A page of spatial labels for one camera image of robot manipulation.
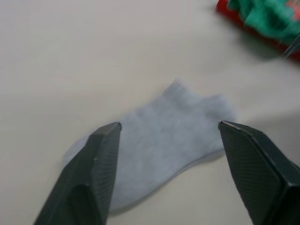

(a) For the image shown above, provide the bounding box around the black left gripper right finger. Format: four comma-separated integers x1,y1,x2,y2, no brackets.
217,120,300,225

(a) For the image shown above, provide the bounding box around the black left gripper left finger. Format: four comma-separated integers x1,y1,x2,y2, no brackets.
32,121,121,225

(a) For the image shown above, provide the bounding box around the light blue ankle sock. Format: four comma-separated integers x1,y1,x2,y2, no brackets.
63,79,239,215

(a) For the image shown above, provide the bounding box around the red t-shirt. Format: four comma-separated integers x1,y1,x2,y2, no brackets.
215,0,300,62

